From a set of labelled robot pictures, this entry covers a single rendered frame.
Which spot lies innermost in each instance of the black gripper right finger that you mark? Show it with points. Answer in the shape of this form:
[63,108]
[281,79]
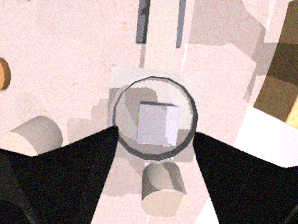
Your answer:
[243,188]

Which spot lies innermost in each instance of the grey block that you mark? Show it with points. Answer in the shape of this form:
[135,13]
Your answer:
[158,123]

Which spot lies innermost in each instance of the orange ring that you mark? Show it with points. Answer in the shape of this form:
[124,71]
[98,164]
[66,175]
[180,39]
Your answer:
[5,74]

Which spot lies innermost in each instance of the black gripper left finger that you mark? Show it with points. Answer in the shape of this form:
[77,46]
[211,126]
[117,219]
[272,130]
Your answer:
[61,186]

